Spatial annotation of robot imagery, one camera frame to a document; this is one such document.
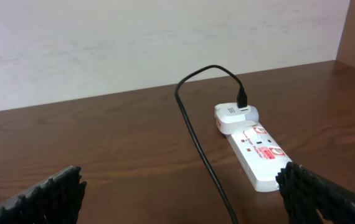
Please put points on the white USB charger plug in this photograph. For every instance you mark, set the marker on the white USB charger plug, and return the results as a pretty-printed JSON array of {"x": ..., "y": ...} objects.
[{"x": 231, "y": 119}]

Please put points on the white power strip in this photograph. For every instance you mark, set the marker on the white power strip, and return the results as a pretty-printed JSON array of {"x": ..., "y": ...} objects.
[{"x": 258, "y": 153}]

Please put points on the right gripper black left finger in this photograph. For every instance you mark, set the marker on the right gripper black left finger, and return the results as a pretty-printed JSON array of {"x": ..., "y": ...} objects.
[{"x": 57, "y": 199}]

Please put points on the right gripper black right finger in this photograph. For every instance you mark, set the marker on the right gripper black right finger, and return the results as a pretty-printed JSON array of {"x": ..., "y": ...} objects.
[{"x": 311, "y": 198}]

